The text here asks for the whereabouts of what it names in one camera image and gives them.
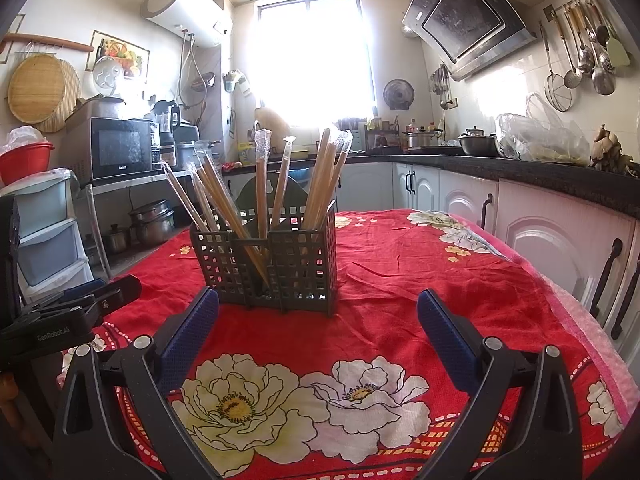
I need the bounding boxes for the stack of steel pots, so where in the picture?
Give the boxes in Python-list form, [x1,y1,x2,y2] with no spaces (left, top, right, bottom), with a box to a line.
[129,199,176,247]

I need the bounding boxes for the white round plastic plate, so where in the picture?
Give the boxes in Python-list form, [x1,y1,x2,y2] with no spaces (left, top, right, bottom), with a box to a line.
[92,56,126,98]

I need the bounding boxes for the steel slotted ladle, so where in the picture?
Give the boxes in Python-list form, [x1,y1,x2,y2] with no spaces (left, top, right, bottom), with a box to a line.
[560,10,583,90]

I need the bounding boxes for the plastic bag with yellow food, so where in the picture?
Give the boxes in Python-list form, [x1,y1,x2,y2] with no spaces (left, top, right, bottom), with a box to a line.
[495,92,591,166]

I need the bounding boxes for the group of condiment bottles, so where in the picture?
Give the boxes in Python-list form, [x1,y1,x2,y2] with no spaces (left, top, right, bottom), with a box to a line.
[395,117,446,133]

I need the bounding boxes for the black range hood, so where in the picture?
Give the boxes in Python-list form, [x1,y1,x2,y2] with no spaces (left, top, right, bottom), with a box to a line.
[402,0,538,82]

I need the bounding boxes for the blender with dark jar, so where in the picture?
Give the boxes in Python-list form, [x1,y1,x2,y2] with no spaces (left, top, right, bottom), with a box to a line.
[152,100,182,148]

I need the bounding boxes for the large steel ladle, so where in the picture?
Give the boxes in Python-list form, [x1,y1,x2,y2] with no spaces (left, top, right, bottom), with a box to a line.
[582,5,616,97]

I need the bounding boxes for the fruit wall poster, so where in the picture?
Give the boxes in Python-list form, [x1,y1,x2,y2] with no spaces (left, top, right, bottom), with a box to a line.
[86,30,151,83]

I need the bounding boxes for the black kitchen countertop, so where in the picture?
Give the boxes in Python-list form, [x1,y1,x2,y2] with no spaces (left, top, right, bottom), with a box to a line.
[220,152,640,206]

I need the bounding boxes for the red plastic basin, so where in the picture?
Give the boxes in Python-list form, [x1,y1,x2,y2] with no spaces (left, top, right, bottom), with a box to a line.
[0,141,55,186]

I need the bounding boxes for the white wall-mounted holder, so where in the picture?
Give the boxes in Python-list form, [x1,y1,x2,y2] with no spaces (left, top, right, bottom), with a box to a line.
[222,70,248,95]

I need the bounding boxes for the pink quilted cloth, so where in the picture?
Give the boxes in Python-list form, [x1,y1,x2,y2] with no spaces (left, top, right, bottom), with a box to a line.
[470,225,640,426]

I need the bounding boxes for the steel cooking pot with lid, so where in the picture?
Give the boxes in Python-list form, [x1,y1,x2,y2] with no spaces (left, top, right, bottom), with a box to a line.
[405,130,443,150]

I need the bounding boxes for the small round wall fan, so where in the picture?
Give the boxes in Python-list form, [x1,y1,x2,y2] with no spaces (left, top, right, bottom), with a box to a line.
[383,78,416,111]

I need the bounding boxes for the black microwave oven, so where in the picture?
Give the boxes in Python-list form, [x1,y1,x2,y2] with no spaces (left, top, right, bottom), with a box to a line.
[90,117,155,183]

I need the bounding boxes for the large grey metal pot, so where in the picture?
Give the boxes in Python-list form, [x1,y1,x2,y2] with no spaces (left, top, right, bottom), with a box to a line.
[65,95,126,121]

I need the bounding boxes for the small steel pot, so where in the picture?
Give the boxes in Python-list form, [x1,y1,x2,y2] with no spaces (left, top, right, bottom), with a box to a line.
[102,224,132,255]

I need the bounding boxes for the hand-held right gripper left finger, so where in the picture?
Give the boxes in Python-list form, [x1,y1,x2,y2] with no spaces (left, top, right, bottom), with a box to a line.
[52,287,221,480]

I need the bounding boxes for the clear plastic bag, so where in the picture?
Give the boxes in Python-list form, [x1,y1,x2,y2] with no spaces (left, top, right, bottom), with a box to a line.
[6,126,46,153]

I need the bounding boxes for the kitchen window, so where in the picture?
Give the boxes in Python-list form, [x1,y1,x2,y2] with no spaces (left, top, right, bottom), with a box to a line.
[257,0,376,128]

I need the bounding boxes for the round bamboo tray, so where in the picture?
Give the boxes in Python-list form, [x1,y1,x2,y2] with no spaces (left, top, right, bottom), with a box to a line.
[37,57,83,133]
[7,55,68,123]

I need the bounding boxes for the black pot with lid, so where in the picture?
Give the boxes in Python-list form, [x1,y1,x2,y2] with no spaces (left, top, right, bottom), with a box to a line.
[459,128,501,157]

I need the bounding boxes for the wooden rolling pin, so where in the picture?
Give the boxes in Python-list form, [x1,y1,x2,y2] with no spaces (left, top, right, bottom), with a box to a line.
[0,32,95,56]

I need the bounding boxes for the pile of chopsticks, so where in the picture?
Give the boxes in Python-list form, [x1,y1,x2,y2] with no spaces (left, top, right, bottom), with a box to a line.
[162,127,353,291]

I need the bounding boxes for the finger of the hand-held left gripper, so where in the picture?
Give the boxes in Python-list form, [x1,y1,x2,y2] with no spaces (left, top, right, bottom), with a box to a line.
[92,275,143,318]
[25,280,108,308]

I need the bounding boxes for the wooden cutting board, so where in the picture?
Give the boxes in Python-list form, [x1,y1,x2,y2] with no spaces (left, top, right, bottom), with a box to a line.
[255,106,291,146]

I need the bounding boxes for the small steel ladle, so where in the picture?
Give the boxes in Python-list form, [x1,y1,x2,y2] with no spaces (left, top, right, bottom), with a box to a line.
[570,2,596,73]

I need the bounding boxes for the hanging kitchen tools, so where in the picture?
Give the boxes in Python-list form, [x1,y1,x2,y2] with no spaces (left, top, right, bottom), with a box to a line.
[431,65,453,108]

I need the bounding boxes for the gas stove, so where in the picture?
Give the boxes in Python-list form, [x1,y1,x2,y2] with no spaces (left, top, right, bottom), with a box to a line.
[380,146,461,156]

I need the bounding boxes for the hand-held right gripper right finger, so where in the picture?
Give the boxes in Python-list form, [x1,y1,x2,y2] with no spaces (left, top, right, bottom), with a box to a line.
[416,287,585,480]

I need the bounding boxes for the white electric cooker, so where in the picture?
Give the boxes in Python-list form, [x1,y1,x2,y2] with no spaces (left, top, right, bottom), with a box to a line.
[175,140,221,168]

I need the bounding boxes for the white cylindrical water heater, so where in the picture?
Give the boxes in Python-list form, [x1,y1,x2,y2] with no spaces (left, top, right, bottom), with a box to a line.
[140,0,235,50]

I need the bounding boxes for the red floral tablecloth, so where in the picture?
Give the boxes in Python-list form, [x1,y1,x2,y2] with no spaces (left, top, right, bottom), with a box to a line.
[57,209,631,480]

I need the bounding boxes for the wire mesh strainer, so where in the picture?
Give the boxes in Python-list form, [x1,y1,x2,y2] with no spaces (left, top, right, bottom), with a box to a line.
[539,22,573,112]

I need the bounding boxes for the dark plastic utensil basket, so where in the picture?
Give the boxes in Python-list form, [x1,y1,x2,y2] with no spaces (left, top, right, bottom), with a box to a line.
[189,172,338,318]

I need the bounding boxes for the plastic drawer unit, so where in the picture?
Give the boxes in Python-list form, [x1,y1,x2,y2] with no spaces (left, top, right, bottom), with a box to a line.
[0,167,93,301]

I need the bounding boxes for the metal kitchen shelf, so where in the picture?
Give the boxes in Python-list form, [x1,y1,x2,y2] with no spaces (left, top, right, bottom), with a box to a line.
[85,170,201,281]

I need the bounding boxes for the green plastic spatula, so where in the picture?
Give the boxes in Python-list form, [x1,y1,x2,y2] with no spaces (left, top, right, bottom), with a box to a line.
[597,0,632,68]

